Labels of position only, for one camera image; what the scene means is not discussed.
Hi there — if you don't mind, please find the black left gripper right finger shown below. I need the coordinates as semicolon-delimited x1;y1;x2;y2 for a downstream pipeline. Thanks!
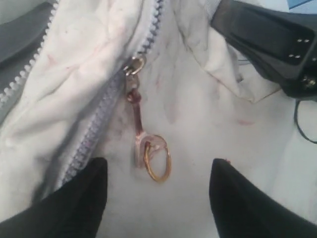
209;158;317;238

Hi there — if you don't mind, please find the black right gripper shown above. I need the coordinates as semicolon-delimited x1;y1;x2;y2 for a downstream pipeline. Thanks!
210;0;317;101

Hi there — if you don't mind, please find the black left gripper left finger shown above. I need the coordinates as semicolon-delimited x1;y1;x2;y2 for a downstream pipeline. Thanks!
0;158;107;238

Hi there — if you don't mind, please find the zipper pull with metal ring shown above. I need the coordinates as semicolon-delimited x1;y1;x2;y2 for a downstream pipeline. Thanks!
123;55;171;183

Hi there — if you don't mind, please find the white fabric duffel bag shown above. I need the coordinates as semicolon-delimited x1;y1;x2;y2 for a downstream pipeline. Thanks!
0;0;317;238

